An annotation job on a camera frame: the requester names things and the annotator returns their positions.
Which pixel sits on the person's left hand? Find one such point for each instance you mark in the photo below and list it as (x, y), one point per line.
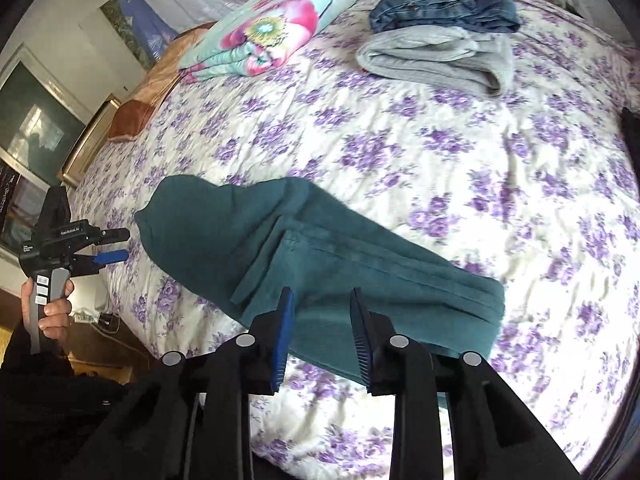
(57, 317)

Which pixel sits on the folded floral quilt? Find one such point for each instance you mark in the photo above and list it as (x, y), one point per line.
(280, 20)

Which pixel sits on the teal pants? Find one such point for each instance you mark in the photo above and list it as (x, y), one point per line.
(300, 245)

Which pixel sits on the folded grey pants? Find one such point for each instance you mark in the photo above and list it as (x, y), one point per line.
(425, 55)

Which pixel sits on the person's left forearm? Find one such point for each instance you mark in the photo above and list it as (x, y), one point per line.
(35, 400)

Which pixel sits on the blue patterned cloth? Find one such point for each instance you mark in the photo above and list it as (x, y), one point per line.
(135, 5)

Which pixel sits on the white power strip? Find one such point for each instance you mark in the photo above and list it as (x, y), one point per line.
(92, 318)

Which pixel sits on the green painting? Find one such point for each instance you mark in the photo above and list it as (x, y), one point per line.
(120, 30)

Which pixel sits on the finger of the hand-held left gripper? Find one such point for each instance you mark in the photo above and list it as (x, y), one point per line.
(117, 234)
(111, 257)

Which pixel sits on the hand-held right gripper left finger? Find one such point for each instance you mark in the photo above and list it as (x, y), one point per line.
(282, 342)

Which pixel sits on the orange brown pillow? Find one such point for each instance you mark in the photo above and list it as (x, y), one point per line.
(145, 100)

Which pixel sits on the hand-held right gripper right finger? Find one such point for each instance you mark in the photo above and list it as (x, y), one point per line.
(362, 349)

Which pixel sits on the navy blue cloth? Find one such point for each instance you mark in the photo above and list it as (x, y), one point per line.
(632, 135)

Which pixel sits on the folded blue jeans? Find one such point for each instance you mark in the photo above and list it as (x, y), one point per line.
(440, 5)

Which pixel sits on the bed with purple floral sheet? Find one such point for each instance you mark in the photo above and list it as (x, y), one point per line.
(450, 160)

